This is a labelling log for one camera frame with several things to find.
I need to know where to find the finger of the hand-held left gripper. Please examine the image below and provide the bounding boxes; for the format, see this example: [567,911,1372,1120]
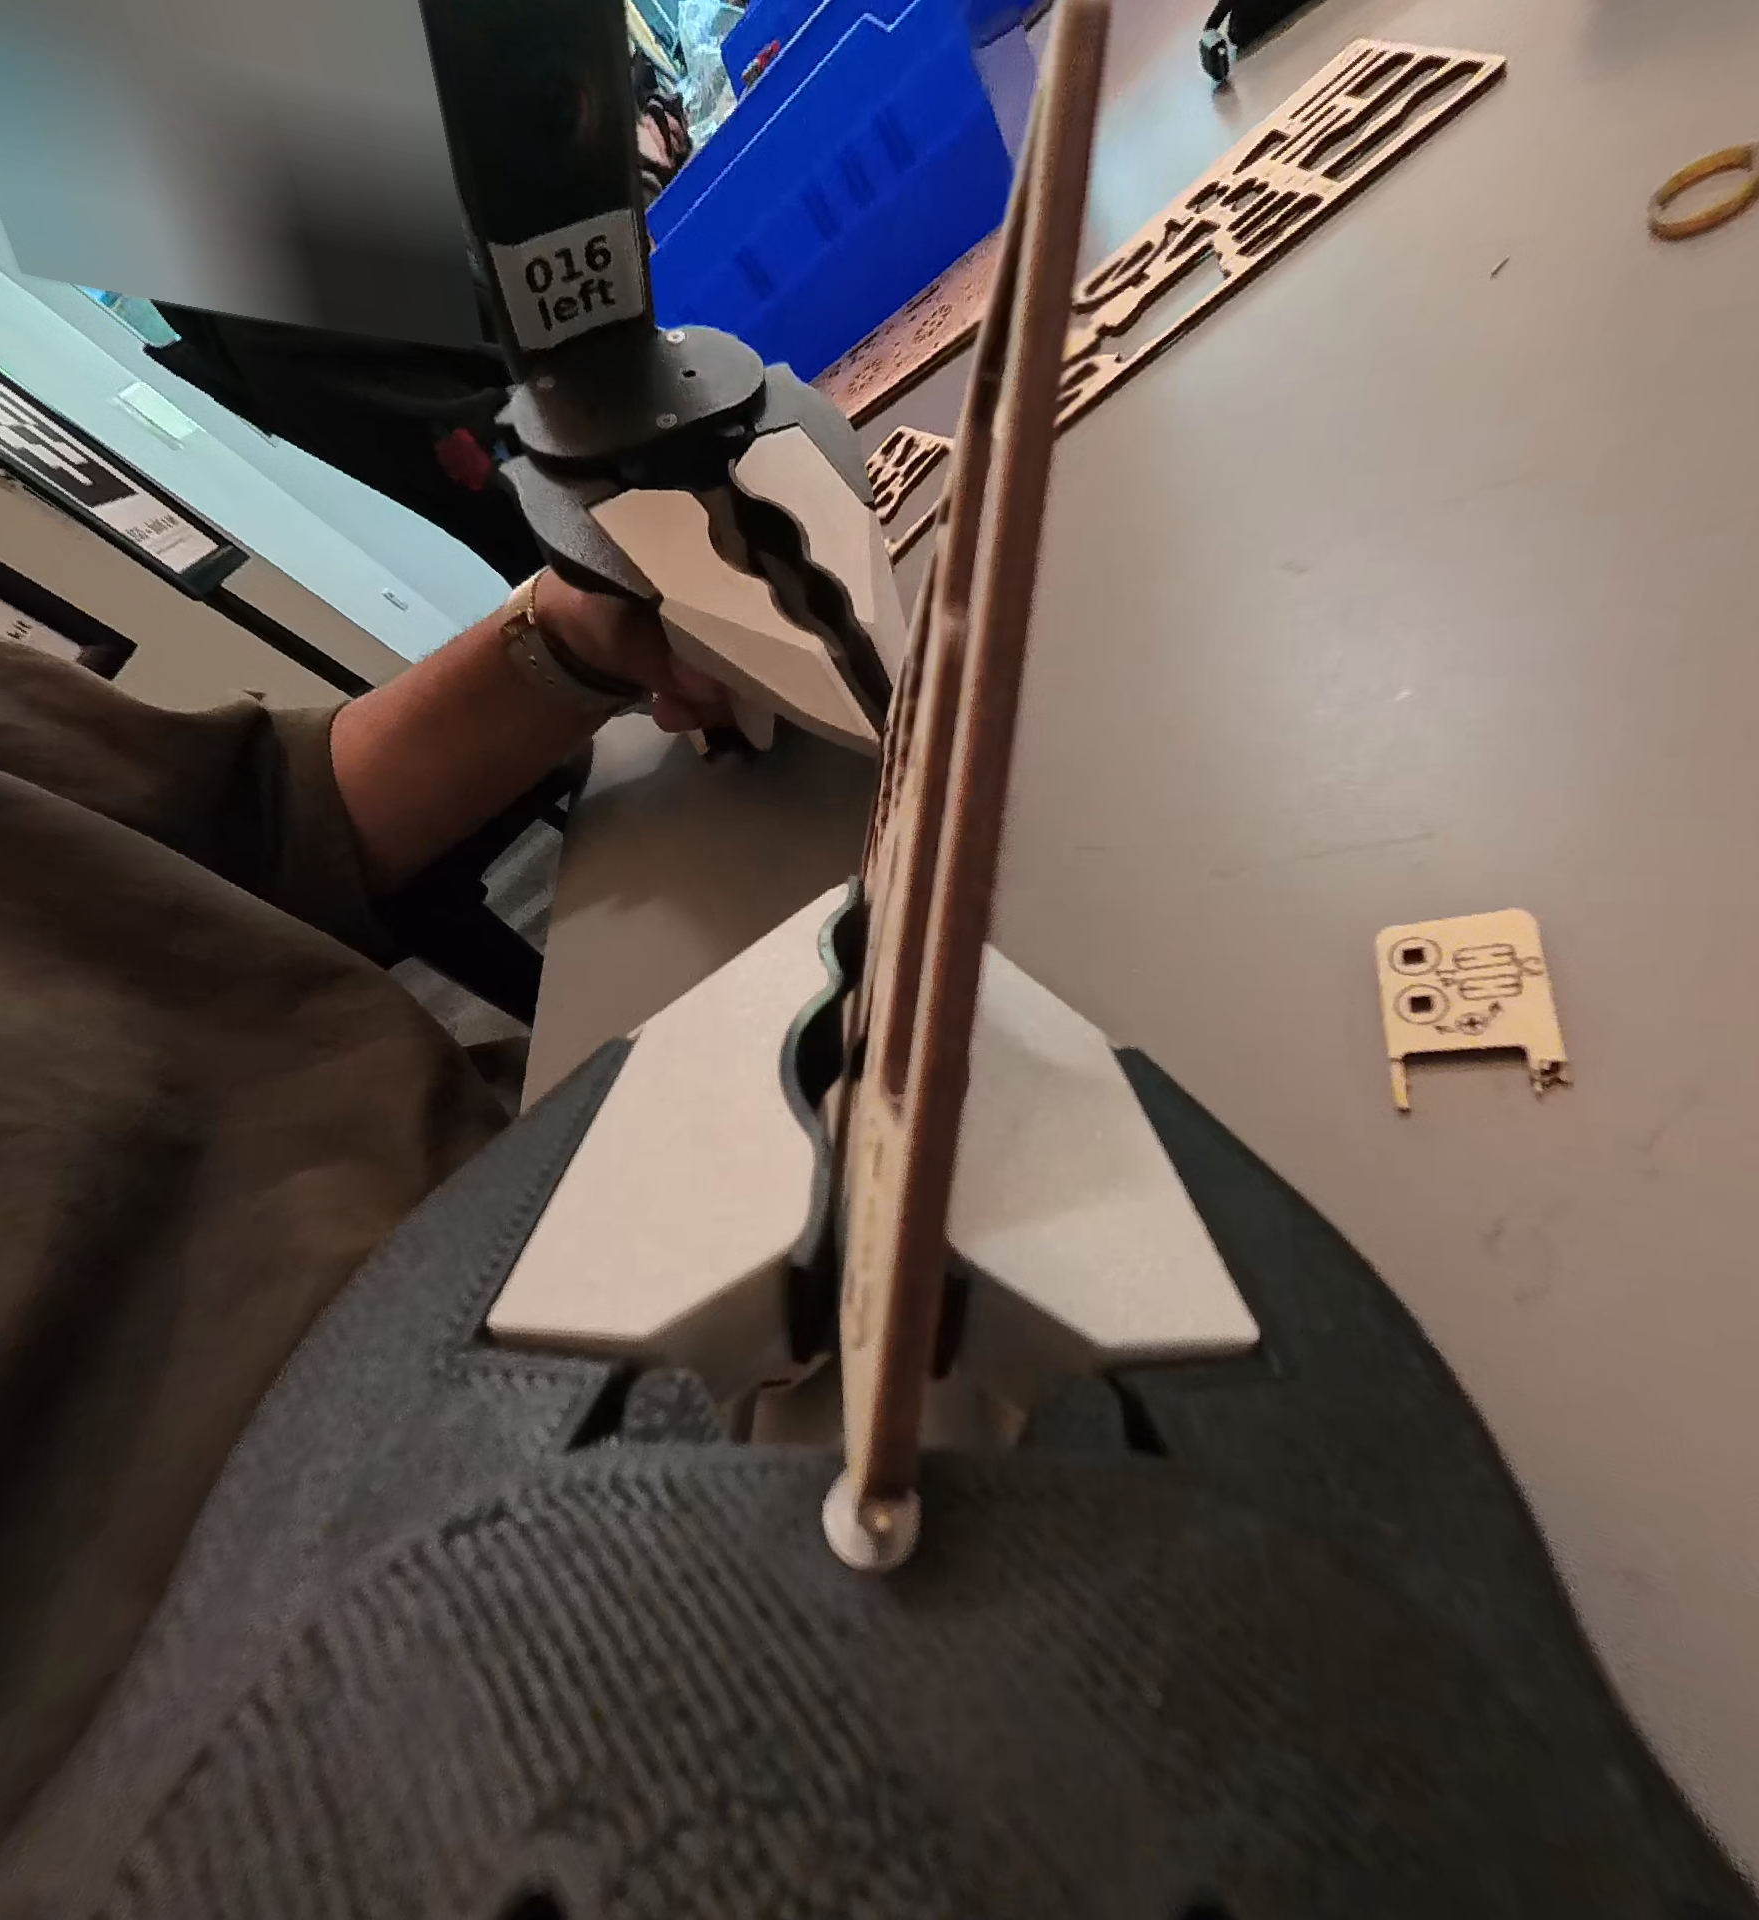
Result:
[586,478,887,757]
[728,387,913,722]

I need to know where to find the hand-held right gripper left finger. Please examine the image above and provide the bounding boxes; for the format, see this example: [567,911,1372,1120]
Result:
[485,878,868,1430]

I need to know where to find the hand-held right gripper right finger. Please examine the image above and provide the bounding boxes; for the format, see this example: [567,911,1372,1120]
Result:
[947,954,1264,1397]

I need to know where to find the wooden sheet with gear holes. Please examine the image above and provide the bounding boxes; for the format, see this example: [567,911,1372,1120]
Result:
[829,0,1116,1518]

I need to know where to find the person's left forearm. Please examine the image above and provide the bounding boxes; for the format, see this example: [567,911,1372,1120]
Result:
[329,660,580,903]

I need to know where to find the grey desk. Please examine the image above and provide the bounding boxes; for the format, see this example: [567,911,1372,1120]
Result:
[518,0,1759,1920]

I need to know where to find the person's left hand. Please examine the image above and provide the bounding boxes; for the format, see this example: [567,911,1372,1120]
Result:
[530,569,745,757]

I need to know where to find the wooden sheet with small cutouts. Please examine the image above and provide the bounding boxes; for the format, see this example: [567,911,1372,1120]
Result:
[862,424,961,569]

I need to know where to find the reddish wooden sheet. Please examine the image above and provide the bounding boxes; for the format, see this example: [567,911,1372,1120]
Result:
[801,223,1004,428]

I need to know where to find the blue plastic bin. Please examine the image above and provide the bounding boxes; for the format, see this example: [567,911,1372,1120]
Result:
[646,0,1021,391]
[719,0,1065,115]

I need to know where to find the small wooden card circle marks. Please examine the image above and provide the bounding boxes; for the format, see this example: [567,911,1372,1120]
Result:
[1372,904,1574,1115]

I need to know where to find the black white patterned board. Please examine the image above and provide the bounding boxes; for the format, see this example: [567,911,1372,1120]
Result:
[0,518,139,675]
[0,307,250,601]

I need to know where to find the wooden sheet with long cutouts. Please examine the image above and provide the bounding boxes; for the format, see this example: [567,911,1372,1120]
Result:
[1057,39,1510,440]

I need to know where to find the yellow rubber band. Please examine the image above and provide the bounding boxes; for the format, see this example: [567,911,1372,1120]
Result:
[1644,138,1759,241]

